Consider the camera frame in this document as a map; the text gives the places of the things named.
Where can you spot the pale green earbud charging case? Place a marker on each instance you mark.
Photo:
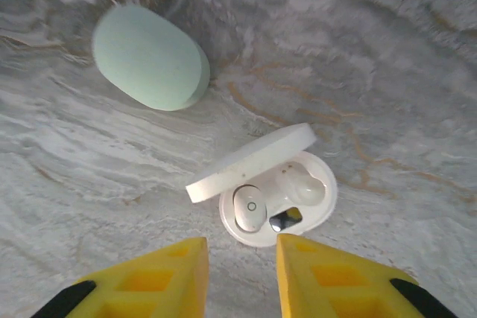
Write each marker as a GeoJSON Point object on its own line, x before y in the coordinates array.
{"type": "Point", "coordinates": [149, 57]}

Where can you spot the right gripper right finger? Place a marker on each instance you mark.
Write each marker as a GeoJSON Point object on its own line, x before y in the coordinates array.
{"type": "Point", "coordinates": [335, 280]}

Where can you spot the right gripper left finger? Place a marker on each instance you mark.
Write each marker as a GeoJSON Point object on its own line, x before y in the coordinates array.
{"type": "Point", "coordinates": [156, 280]}

